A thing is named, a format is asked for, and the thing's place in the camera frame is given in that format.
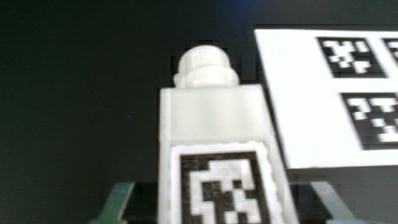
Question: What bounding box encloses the white sheet with markers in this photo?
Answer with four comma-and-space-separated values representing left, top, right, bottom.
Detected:
254, 29, 398, 169

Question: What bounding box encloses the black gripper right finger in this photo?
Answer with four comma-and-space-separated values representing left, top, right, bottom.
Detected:
311, 182, 363, 224

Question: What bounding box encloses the white table leg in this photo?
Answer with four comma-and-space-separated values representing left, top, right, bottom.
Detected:
156, 45, 300, 224

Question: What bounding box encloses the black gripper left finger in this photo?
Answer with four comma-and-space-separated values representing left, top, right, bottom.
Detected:
87, 182, 135, 224

